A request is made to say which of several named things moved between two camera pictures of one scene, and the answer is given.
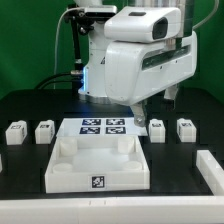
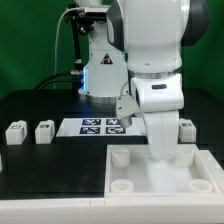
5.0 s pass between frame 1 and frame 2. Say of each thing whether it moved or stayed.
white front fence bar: stayed
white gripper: moved
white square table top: moved
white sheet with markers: stayed
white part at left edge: stayed
